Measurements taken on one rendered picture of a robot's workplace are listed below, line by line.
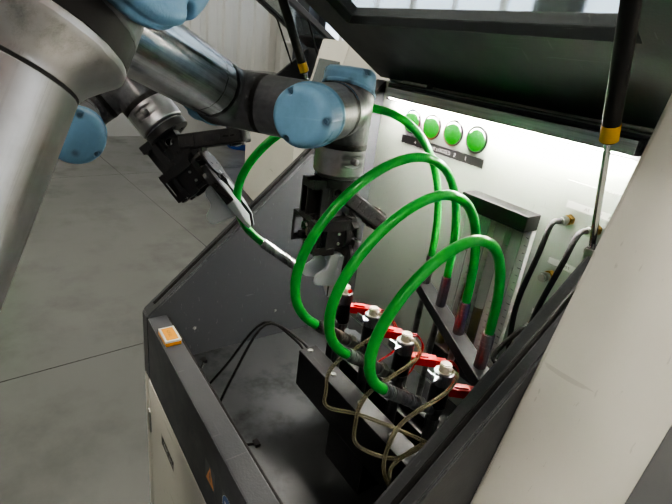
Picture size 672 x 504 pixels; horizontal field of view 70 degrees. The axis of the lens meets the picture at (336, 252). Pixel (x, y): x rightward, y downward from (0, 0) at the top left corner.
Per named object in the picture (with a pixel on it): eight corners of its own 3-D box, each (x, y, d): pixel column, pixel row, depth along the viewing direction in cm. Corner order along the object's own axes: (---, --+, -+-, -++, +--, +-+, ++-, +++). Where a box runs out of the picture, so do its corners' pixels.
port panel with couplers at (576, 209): (505, 345, 87) (557, 180, 74) (516, 341, 89) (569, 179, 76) (570, 388, 77) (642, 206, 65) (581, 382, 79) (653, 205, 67)
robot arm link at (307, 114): (242, 140, 58) (283, 131, 68) (326, 158, 55) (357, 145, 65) (245, 72, 55) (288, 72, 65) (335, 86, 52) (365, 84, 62)
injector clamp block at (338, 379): (292, 411, 96) (299, 348, 90) (333, 396, 101) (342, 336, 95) (404, 557, 71) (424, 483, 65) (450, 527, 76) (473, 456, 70)
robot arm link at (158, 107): (173, 95, 82) (155, 88, 74) (190, 118, 82) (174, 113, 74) (139, 122, 82) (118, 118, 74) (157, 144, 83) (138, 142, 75)
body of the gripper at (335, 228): (289, 242, 77) (296, 169, 72) (333, 236, 82) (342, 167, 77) (314, 261, 71) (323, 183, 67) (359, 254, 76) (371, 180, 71)
